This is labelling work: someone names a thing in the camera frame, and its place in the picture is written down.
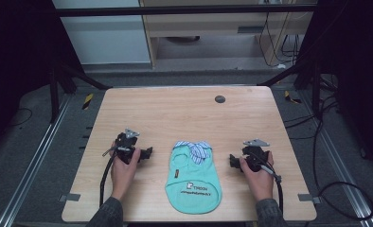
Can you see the grey metal table bracket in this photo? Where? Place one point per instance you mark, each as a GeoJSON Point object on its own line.
{"type": "Point", "coordinates": [69, 197]}
{"type": "Point", "coordinates": [307, 198]}

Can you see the person's left hand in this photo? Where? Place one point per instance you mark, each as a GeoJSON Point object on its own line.
{"type": "Point", "coordinates": [123, 176]}

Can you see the black horizontal bar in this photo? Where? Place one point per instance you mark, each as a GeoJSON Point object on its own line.
{"type": "Point", "coordinates": [175, 10]}

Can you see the teal pet shirt striped collar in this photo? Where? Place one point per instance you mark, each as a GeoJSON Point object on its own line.
{"type": "Point", "coordinates": [192, 186]}

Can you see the white cabinet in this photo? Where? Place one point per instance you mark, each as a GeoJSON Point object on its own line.
{"type": "Point", "coordinates": [102, 38]}

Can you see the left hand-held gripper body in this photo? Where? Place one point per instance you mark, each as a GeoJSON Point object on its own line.
{"type": "Point", "coordinates": [124, 148]}

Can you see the yellow black striped floor tape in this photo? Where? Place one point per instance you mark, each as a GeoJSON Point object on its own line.
{"type": "Point", "coordinates": [291, 97]}
{"type": "Point", "coordinates": [87, 101]}

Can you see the black curtain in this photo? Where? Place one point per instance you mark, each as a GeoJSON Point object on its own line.
{"type": "Point", "coordinates": [358, 63]}
{"type": "Point", "coordinates": [14, 63]}

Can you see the person's right hand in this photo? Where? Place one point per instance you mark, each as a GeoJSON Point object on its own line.
{"type": "Point", "coordinates": [262, 184]}

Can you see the aluminium floor rail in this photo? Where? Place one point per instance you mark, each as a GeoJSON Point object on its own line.
{"type": "Point", "coordinates": [339, 164]}
{"type": "Point", "coordinates": [33, 160]}

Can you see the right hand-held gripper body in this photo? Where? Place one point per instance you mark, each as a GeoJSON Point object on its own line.
{"type": "Point", "coordinates": [255, 156]}

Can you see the grey table grommet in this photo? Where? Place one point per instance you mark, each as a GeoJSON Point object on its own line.
{"type": "Point", "coordinates": [220, 99]}

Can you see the black metal stand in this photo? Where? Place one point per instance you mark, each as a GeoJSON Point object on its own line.
{"type": "Point", "coordinates": [304, 72]}
{"type": "Point", "coordinates": [67, 75]}

